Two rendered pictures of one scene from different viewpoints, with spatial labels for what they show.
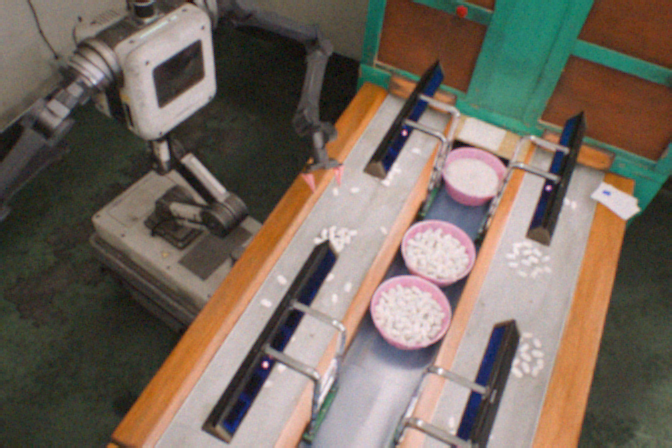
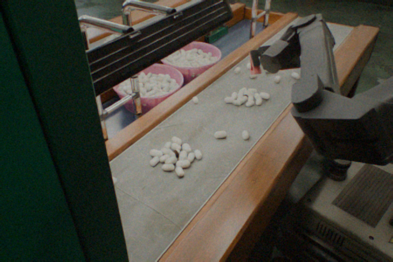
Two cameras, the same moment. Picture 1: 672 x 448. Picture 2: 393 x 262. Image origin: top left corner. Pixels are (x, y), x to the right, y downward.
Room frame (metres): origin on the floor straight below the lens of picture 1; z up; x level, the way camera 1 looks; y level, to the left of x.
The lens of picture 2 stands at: (2.39, 0.08, 1.37)
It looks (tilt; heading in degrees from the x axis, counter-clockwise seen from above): 38 degrees down; 195
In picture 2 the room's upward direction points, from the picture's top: straight up
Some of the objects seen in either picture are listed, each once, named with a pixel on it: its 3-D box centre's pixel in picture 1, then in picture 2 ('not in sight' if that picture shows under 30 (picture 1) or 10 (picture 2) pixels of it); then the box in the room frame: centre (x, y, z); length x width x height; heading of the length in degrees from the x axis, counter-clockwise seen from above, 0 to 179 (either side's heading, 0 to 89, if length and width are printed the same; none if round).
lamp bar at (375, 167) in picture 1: (408, 114); (154, 38); (1.70, -0.20, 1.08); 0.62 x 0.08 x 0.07; 161
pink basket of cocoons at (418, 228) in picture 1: (435, 256); (148, 90); (1.35, -0.37, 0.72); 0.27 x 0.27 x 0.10
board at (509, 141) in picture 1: (489, 138); not in sight; (1.98, -0.59, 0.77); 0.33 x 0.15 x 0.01; 71
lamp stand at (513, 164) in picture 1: (521, 198); not in sight; (1.54, -0.65, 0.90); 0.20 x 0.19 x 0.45; 161
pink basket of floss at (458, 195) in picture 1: (471, 179); not in sight; (1.77, -0.52, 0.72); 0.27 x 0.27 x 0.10
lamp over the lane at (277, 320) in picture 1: (277, 329); not in sight; (0.78, 0.12, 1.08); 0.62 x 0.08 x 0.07; 161
